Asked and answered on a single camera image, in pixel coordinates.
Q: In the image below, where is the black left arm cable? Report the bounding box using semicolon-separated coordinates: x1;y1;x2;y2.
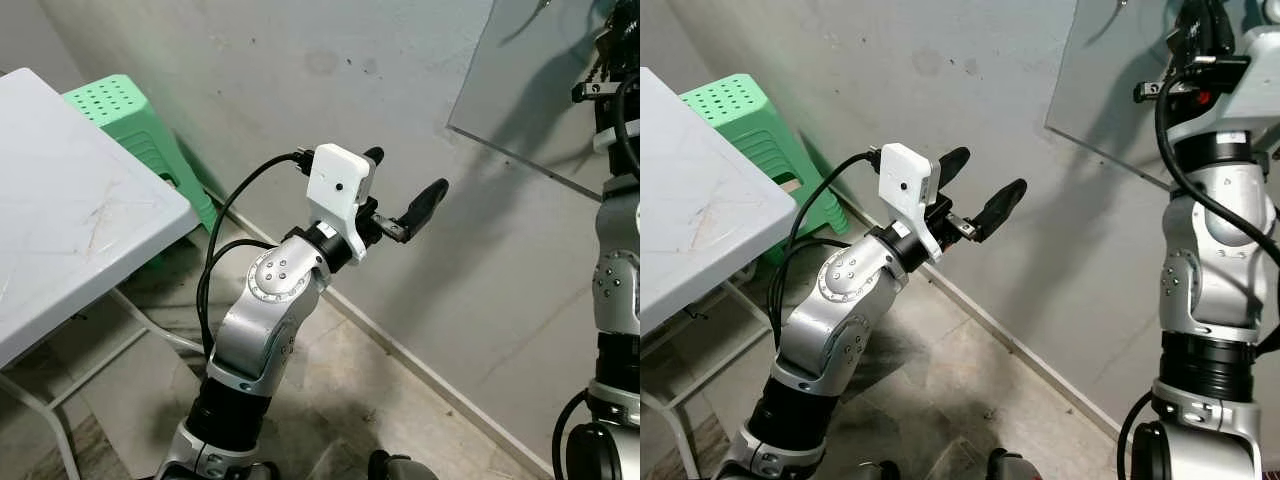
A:
195;150;313;361
765;150;887;351

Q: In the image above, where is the green plastic stool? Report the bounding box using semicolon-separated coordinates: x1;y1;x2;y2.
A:
680;74;852;266
62;74;221;237

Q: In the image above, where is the grey glass panel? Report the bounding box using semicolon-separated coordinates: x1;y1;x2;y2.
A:
446;0;611;199
1045;0;1181;193

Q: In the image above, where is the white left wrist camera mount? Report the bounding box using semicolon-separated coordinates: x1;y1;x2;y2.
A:
878;143;941;263
305;143;374;258

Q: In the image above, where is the dark right robot leg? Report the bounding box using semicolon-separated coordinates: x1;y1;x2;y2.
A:
368;450;441;480
988;448;1047;480

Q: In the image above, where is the white folding table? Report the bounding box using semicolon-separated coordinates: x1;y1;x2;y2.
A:
640;68;799;480
0;68;206;480

